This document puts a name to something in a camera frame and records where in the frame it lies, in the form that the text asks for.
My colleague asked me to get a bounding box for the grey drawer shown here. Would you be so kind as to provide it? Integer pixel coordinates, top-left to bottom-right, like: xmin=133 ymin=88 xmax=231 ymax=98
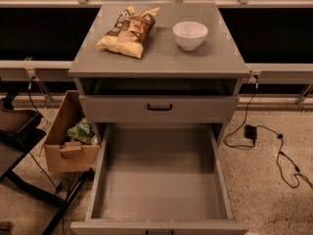
xmin=70 ymin=124 xmax=248 ymax=235
xmin=79 ymin=95 xmax=238 ymax=123

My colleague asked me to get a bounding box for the grey drawer cabinet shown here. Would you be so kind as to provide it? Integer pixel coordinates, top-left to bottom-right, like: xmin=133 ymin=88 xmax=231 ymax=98
xmin=69 ymin=1 xmax=248 ymax=139

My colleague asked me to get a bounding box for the grey top drawer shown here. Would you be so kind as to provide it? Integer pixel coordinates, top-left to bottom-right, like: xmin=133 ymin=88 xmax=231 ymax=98
xmin=79 ymin=95 xmax=238 ymax=123

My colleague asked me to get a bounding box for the green snack bag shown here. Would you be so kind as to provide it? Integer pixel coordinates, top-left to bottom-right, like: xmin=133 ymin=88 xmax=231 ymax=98
xmin=67 ymin=117 xmax=98 ymax=145

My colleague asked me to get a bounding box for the yellow brown chip bag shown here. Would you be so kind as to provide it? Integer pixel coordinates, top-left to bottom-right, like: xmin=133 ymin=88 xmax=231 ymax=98
xmin=96 ymin=6 xmax=159 ymax=59

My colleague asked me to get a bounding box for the white bowl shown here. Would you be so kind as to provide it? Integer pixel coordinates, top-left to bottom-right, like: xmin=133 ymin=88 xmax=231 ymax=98
xmin=172 ymin=22 xmax=208 ymax=51

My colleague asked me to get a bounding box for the black power adapter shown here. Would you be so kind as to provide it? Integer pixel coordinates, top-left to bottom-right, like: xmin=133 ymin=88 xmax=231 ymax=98
xmin=245 ymin=124 xmax=257 ymax=140

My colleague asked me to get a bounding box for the cardboard box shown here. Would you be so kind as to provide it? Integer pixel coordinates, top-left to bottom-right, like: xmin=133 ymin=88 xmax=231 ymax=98
xmin=44 ymin=91 xmax=99 ymax=172

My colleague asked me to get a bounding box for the metal railing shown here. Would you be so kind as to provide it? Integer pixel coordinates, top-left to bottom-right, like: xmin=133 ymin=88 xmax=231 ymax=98
xmin=0 ymin=0 xmax=313 ymax=113

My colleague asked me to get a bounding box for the black cart with tray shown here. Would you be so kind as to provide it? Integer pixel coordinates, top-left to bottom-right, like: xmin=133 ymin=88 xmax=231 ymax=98
xmin=0 ymin=91 xmax=93 ymax=235

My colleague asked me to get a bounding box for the black cable on floor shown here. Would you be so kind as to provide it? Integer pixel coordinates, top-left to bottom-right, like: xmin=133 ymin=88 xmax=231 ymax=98
xmin=223 ymin=73 xmax=313 ymax=190

